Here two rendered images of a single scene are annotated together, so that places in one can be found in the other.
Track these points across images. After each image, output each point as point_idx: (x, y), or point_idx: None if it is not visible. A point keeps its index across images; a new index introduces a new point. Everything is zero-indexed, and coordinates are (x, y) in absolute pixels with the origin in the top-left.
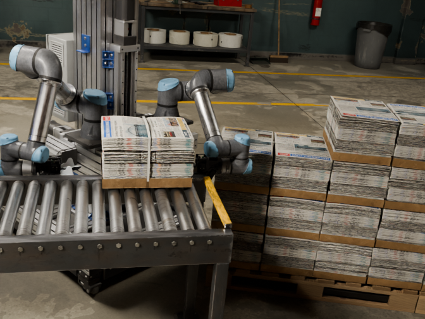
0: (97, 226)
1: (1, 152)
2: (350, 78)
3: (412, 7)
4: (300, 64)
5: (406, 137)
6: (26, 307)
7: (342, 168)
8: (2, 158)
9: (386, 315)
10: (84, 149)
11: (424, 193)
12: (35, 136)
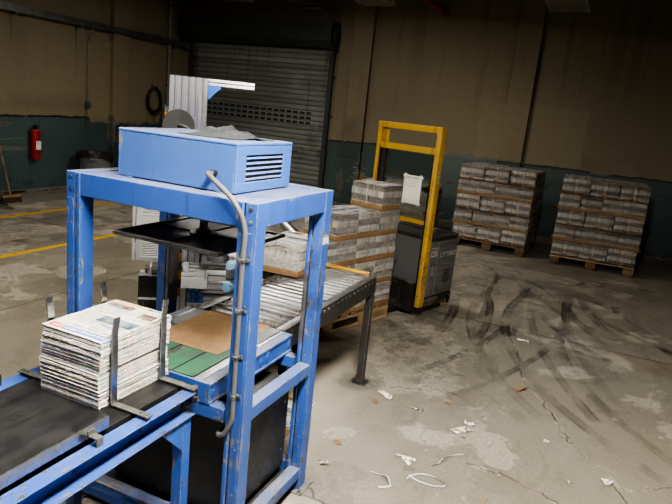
0: (337, 289)
1: (232, 273)
2: (102, 206)
3: (116, 134)
4: (37, 201)
5: (362, 220)
6: None
7: (339, 245)
8: (233, 278)
9: (361, 327)
10: (217, 271)
11: (369, 249)
12: None
